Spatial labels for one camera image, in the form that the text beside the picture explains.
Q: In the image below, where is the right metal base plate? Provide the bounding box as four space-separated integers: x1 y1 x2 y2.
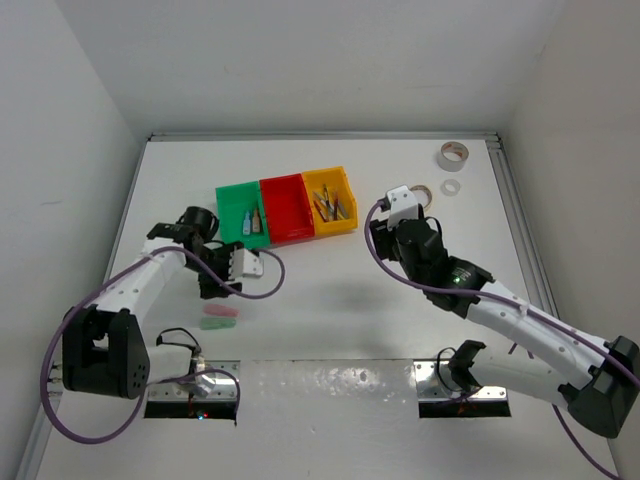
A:
413 359 508 403

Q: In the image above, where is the blue eraser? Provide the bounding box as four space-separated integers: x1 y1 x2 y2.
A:
242 211 252 236

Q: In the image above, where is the green eraser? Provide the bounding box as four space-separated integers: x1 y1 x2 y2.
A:
200 317 236 331

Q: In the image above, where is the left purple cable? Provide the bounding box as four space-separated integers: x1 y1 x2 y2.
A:
39 245 286 445

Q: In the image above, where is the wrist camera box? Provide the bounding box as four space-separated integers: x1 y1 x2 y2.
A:
381 185 420 231
228 248 264 280

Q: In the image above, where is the yellow plastic bin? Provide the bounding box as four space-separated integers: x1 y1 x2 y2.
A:
302 166 359 237

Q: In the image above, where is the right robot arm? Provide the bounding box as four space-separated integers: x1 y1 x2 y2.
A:
365 217 639 439

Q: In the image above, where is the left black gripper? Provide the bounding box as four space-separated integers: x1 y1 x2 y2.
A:
186 242 243 296

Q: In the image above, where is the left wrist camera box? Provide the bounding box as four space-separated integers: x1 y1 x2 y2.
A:
228 248 264 280

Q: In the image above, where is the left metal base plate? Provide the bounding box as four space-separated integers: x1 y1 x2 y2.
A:
148 360 239 402

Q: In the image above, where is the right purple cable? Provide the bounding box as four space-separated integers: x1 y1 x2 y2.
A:
364 199 640 480

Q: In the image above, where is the purple cable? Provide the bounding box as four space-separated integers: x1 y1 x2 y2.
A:
364 199 640 480
39 245 286 445

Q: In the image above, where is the pink eraser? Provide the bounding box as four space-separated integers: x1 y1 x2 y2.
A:
203 304 239 318

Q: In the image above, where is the metal base plate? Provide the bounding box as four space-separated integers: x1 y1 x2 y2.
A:
413 359 508 403
148 360 239 402

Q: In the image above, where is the green plastic bin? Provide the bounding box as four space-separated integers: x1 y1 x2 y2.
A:
215 181 271 248

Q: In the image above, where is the small white tape roll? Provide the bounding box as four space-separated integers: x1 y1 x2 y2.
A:
441 179 461 197

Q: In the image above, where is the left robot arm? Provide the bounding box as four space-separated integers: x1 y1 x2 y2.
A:
62 207 245 399

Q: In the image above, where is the orange eraser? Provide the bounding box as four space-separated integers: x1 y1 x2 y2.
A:
251 208 262 234

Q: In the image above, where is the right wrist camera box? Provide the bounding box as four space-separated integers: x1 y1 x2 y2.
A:
381 185 420 231

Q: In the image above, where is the large white tape roll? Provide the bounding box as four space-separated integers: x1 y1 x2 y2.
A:
437 141 470 173

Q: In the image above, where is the red plastic bin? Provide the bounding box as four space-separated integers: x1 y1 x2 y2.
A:
259 173 315 244

